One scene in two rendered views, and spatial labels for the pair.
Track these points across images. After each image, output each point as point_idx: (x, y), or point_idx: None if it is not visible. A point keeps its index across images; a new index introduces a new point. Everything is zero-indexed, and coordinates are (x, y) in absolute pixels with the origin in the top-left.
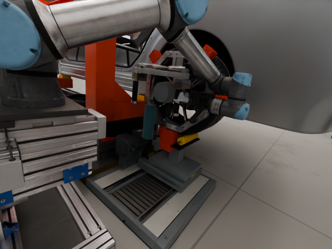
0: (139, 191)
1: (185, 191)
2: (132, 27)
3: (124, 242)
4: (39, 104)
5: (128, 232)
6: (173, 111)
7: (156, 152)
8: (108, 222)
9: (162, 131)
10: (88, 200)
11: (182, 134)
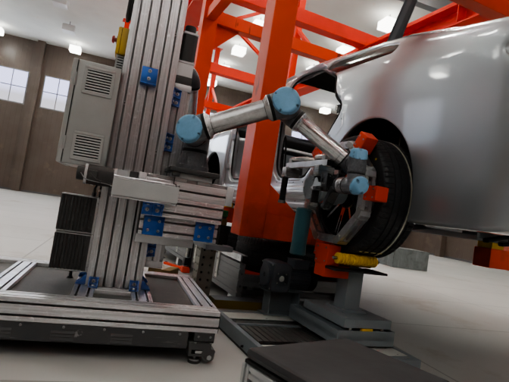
0: (275, 333)
1: None
2: (248, 120)
3: (235, 358)
4: (193, 167)
5: (242, 356)
6: (310, 200)
7: None
8: (224, 345)
9: (317, 247)
10: None
11: (345, 252)
